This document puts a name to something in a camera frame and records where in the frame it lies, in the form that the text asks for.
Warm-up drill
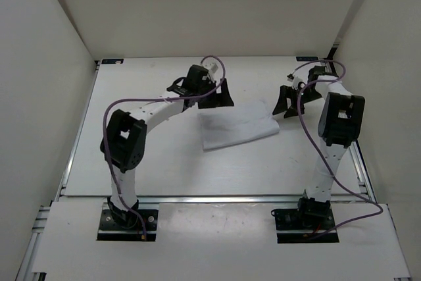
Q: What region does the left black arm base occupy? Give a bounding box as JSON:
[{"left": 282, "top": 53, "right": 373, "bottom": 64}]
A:
[{"left": 97, "top": 198, "right": 159, "bottom": 242}]

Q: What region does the right blue corner label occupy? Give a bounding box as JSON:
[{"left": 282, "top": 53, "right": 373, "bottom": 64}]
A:
[{"left": 296, "top": 56, "right": 318, "bottom": 63}]

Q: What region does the aluminium frame rail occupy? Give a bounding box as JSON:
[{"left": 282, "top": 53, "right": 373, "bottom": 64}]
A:
[{"left": 56, "top": 194, "right": 364, "bottom": 204}]

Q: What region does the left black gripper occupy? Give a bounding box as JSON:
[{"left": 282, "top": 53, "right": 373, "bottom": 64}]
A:
[{"left": 194, "top": 78, "right": 232, "bottom": 109}]

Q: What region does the blue corner label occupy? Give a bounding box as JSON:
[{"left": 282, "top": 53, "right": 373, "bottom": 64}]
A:
[
  {"left": 296, "top": 56, "right": 318, "bottom": 63},
  {"left": 101, "top": 59, "right": 124, "bottom": 64}
]

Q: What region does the left blue corner label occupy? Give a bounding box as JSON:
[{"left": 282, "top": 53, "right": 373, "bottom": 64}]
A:
[{"left": 101, "top": 59, "right": 124, "bottom": 64}]

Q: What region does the white skirt cloth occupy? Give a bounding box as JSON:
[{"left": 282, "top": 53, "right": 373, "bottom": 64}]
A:
[{"left": 198, "top": 100, "right": 280, "bottom": 151}]

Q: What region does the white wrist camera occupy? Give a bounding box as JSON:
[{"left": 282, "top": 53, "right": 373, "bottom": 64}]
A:
[
  {"left": 287, "top": 74, "right": 305, "bottom": 90},
  {"left": 201, "top": 62, "right": 218, "bottom": 81}
]

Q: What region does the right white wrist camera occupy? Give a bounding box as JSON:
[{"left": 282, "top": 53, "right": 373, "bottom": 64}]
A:
[{"left": 287, "top": 74, "right": 305, "bottom": 90}]

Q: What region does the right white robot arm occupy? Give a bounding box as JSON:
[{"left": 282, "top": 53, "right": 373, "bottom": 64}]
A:
[{"left": 272, "top": 66, "right": 365, "bottom": 228}]

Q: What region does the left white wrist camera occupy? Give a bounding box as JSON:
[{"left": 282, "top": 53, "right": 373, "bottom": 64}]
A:
[{"left": 201, "top": 62, "right": 218, "bottom": 81}]

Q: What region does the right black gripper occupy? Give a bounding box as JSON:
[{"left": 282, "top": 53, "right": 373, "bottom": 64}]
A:
[{"left": 272, "top": 85, "right": 322, "bottom": 118}]

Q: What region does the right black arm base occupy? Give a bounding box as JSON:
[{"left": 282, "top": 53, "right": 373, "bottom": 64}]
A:
[{"left": 271, "top": 197, "right": 339, "bottom": 244}]

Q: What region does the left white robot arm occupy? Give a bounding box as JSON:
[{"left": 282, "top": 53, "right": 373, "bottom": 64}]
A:
[{"left": 100, "top": 63, "right": 234, "bottom": 228}]

